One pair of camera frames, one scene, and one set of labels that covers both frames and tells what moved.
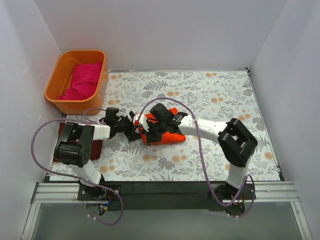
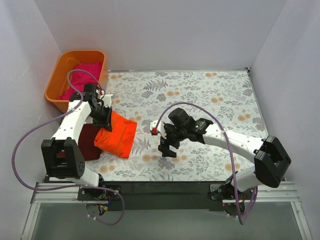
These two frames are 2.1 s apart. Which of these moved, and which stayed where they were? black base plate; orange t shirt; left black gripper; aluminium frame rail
Moved: orange t shirt; left black gripper
Stayed: aluminium frame rail; black base plate
